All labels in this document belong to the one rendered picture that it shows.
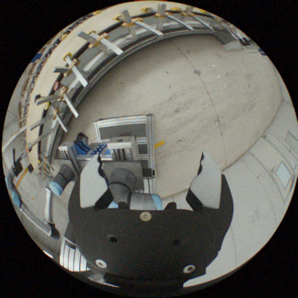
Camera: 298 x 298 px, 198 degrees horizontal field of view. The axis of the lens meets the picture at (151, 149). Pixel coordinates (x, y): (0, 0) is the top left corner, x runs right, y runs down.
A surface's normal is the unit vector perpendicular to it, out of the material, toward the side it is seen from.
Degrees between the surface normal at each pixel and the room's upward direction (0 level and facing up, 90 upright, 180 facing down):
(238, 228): 90
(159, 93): 0
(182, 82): 0
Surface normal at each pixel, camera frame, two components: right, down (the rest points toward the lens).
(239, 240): -0.53, -0.75
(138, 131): -0.01, 0.47
